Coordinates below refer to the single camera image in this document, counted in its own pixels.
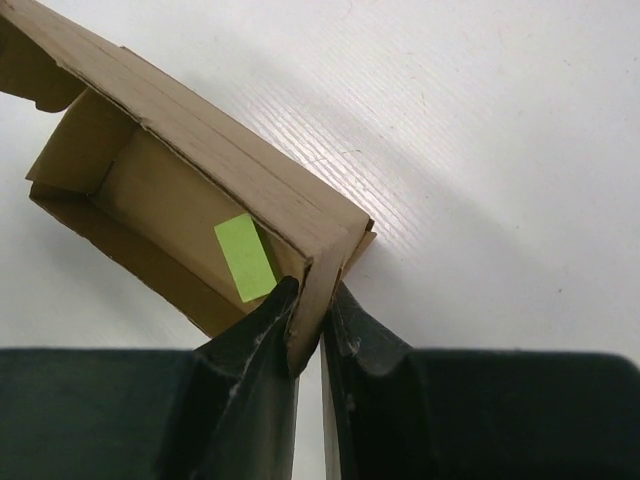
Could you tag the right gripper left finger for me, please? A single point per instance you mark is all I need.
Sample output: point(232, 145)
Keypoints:
point(225, 410)

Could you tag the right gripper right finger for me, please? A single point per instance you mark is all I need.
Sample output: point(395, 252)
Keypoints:
point(394, 411)

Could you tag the green rectangular block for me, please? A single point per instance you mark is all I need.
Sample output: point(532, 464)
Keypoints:
point(246, 257)

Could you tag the brown cardboard box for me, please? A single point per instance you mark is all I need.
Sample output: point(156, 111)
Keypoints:
point(145, 169)

